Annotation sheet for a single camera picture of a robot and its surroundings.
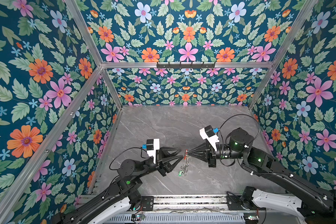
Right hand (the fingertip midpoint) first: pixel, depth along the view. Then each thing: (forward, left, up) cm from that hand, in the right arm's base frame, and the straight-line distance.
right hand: (190, 152), depth 53 cm
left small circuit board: (-17, +26, -37) cm, 49 cm away
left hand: (-2, +3, +2) cm, 5 cm away
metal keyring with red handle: (-4, +3, -6) cm, 8 cm away
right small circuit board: (-18, -32, -38) cm, 53 cm away
